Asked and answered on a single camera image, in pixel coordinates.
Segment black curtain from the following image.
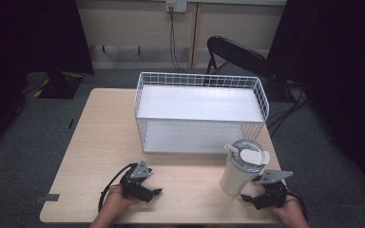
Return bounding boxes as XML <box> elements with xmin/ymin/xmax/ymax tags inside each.
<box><xmin>266</xmin><ymin>0</ymin><xmax>365</xmax><ymax>200</ymax></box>

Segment black floor cables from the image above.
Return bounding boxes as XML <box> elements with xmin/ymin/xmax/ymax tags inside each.
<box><xmin>265</xmin><ymin>80</ymin><xmax>312</xmax><ymax>138</ymax></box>

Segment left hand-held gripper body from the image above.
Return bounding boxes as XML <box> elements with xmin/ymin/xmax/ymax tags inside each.
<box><xmin>120</xmin><ymin>160</ymin><xmax>153</xmax><ymax>202</ymax></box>

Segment person's left hand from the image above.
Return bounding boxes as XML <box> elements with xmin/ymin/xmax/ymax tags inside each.
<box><xmin>103</xmin><ymin>184</ymin><xmax>142</xmax><ymax>219</ymax></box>

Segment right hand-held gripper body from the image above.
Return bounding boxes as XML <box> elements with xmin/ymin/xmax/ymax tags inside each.
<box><xmin>254</xmin><ymin>168</ymin><xmax>295</xmax><ymax>211</ymax></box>

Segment stand base with yellow tape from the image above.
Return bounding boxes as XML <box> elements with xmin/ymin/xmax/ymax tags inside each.
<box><xmin>21</xmin><ymin>70</ymin><xmax>86</xmax><ymax>100</ymax></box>

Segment black wall socket cable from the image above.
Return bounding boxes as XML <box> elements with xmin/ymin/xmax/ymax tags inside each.
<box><xmin>168</xmin><ymin>6</ymin><xmax>188</xmax><ymax>74</ymax></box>

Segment black folding chair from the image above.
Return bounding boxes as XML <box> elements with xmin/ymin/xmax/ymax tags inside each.
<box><xmin>205</xmin><ymin>35</ymin><xmax>279</xmax><ymax>87</ymax></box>

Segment person's right hand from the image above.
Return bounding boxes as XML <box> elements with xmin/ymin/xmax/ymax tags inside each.
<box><xmin>269</xmin><ymin>195</ymin><xmax>302</xmax><ymax>224</ymax></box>

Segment white wire shelf rack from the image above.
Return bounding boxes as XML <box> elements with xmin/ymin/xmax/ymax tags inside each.
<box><xmin>133</xmin><ymin>71</ymin><xmax>271</xmax><ymax>156</ymax></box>

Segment grey tape strip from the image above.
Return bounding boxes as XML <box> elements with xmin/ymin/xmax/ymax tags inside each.
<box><xmin>34</xmin><ymin>193</ymin><xmax>61</xmax><ymax>204</ymax></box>

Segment white cup with straw lid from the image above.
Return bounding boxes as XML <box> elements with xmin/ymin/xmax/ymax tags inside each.
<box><xmin>219</xmin><ymin>139</ymin><xmax>271</xmax><ymax>197</ymax></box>

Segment white wall socket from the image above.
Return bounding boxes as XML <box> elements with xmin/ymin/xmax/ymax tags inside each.
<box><xmin>165</xmin><ymin>0</ymin><xmax>188</xmax><ymax>14</ymax></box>

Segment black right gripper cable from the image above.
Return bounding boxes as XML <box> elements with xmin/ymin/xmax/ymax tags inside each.
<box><xmin>285</xmin><ymin>185</ymin><xmax>309</xmax><ymax>222</ymax></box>

